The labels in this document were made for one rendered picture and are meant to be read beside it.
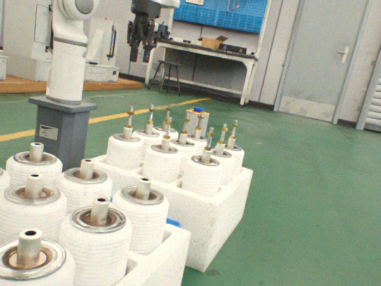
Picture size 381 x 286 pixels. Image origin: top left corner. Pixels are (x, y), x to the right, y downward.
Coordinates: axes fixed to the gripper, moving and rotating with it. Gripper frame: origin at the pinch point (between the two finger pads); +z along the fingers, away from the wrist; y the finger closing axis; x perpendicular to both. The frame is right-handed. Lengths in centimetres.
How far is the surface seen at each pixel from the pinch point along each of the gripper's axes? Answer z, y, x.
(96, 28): -20, -344, 114
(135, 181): 30.1, 11.8, -1.9
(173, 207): 33.5, 21.6, 4.2
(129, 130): 19.5, 1.2, -0.2
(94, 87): 44, -287, 98
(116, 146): 23.7, 2.7, -4.0
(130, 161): 27.3, 4.7, -0.4
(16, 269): 22, 51, -36
